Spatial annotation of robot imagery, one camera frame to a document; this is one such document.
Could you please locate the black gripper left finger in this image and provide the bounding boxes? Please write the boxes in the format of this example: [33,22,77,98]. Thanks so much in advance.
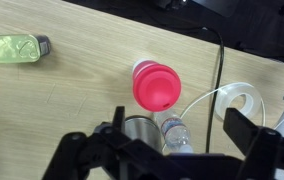
[41,105,170,180]

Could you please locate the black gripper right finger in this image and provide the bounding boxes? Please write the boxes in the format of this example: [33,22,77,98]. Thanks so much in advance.
[223,107,284,180]

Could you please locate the red plastic cup lid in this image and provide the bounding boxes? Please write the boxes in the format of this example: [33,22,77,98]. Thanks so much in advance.
[132,64,182,113]

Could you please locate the white cup with red sleeve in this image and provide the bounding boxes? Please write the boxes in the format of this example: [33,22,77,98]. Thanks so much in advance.
[131,59,160,81]

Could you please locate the stainless steel electric kettle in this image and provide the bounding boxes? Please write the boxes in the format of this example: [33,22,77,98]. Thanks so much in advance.
[123,115,165,154]

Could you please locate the clear tape roll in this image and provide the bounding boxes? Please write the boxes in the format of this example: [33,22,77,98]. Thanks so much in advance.
[214,82,266,128]

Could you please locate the clear plastic water bottle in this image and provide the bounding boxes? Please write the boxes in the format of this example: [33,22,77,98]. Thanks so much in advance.
[153,110,195,154]

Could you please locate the Spam meat can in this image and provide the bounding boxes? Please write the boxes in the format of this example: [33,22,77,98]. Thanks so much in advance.
[0,33,52,64]

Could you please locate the black power cable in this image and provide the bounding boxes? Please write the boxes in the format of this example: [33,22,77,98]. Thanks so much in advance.
[200,25,225,154]

